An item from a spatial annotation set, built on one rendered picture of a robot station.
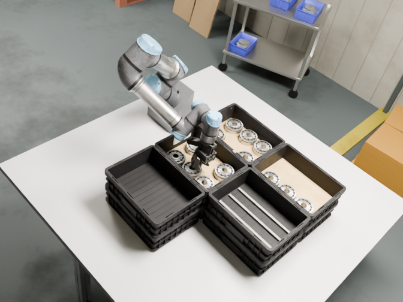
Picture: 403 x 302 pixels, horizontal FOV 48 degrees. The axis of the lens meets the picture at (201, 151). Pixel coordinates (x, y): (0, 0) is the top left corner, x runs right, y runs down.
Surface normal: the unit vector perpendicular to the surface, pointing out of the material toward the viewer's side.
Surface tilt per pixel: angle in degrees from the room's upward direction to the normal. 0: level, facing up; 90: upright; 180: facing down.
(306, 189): 0
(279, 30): 90
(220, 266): 0
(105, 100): 0
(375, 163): 90
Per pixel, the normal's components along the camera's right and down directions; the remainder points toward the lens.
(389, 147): 0.14, -0.70
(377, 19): -0.71, 0.43
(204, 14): -0.66, 0.27
